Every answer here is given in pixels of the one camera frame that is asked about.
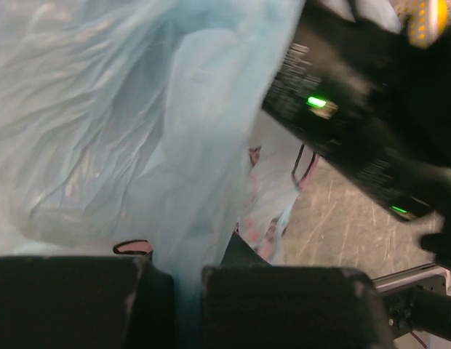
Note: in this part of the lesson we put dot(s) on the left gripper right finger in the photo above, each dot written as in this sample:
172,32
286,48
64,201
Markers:
247,303

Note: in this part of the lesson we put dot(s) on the blue plastic bag with print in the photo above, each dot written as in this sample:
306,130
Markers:
138,126

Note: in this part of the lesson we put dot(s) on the white perforated plastic basket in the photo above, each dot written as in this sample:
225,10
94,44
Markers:
428,19

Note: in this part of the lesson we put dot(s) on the aluminium rail frame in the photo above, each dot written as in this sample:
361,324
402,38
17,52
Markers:
409,276

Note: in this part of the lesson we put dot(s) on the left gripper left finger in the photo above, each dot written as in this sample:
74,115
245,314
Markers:
85,302

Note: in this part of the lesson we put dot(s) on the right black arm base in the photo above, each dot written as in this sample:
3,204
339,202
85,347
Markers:
421,305

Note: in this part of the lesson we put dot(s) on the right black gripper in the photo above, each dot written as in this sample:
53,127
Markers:
375,107

